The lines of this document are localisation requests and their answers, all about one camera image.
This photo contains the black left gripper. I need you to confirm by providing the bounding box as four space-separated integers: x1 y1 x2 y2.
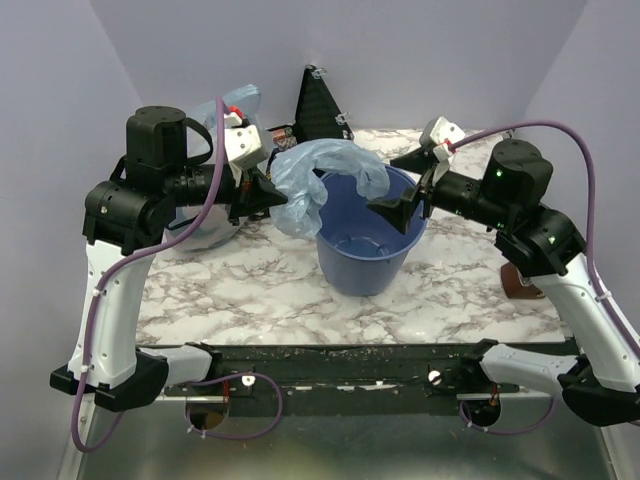
163 159 289 226

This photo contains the light blue trash bag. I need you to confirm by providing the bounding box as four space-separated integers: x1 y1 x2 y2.
269 139 390 239

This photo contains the translucent trash bag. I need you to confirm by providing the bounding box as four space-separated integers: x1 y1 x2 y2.
165 84 263 253

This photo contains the blue plastic trash bin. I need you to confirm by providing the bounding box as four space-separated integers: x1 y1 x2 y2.
316 173 427 297

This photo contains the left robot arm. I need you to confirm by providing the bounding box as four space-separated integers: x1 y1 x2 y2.
50 106 286 413

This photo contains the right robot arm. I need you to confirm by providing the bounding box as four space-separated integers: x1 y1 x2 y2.
368 139 639 427

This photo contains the black poker chip case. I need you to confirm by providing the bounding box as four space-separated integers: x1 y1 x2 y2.
269 64 354 152

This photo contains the brown block with clear holder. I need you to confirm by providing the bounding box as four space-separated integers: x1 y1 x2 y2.
500 263 545 300

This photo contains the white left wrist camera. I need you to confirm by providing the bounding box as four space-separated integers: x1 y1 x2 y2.
224 106 268 172

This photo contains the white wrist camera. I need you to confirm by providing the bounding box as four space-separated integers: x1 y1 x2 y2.
419 116 466 162
224 106 268 172

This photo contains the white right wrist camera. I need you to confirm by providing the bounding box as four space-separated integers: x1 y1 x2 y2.
419 116 466 162

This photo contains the black mounting rail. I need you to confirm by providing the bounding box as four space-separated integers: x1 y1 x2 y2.
159 342 581 419

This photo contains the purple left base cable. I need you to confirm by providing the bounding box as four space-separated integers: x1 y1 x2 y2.
184 370 284 442

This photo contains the aluminium extrusion rail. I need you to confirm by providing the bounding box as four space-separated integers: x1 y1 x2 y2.
155 392 228 404

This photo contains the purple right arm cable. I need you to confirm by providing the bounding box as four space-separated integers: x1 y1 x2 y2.
449 119 640 361

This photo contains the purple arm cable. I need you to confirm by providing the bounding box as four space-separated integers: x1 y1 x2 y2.
449 119 640 361
71 96 236 453

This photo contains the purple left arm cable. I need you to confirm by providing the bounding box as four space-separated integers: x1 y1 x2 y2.
71 96 236 453

